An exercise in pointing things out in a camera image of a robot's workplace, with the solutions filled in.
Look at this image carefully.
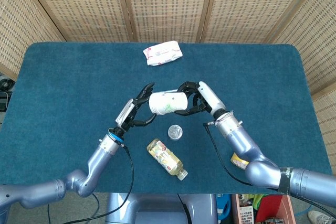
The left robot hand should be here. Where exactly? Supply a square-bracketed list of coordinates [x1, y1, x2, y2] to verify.
[115, 82, 158, 132]

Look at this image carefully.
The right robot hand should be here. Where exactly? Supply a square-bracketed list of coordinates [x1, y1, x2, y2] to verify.
[174, 81, 227, 120]

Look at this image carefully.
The white paper cup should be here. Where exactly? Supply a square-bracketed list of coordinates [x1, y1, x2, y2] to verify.
[148, 91, 188, 116]

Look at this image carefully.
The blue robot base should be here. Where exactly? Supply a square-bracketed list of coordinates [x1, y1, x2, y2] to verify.
[104, 193, 218, 224]

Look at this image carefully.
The small clear round lid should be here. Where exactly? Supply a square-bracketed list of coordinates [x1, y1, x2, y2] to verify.
[167, 124, 184, 141]

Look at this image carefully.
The yellow drink plastic bottle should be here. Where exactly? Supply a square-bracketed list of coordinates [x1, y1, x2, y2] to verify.
[146, 138, 188, 182]

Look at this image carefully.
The teal carpet table mat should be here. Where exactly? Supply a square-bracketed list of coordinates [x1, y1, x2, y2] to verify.
[0, 41, 334, 195]

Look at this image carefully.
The yellow tape roll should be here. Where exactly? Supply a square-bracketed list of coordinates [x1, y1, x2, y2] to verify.
[230, 152, 250, 169]

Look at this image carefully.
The white tissue pack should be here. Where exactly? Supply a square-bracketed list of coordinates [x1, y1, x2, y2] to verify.
[142, 40, 183, 67]

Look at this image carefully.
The blue plastic container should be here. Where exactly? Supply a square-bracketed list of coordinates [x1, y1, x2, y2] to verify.
[216, 194, 232, 222]

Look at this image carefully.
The pink plastic basket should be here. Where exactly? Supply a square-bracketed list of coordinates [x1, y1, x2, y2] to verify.
[230, 194, 255, 224]

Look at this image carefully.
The grey power adapter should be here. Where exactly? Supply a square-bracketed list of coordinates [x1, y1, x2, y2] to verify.
[0, 91, 12, 112]

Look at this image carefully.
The red box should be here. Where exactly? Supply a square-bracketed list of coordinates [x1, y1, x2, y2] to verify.
[255, 195, 295, 224]

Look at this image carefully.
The grey shoe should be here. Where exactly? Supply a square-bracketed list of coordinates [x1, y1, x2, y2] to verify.
[307, 209, 335, 224]

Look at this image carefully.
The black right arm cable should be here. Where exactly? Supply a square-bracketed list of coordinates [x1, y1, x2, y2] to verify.
[203, 121, 254, 187]

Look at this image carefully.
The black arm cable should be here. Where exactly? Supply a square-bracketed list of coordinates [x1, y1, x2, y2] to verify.
[62, 144, 135, 224]
[203, 121, 254, 187]

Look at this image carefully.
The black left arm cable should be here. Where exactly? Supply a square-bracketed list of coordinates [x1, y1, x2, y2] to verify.
[62, 144, 135, 224]

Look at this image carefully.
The black floor cable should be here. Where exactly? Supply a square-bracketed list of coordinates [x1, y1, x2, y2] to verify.
[90, 193, 101, 217]

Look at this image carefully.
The black cable bundle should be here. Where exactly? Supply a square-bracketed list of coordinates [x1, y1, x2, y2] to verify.
[0, 78, 14, 91]

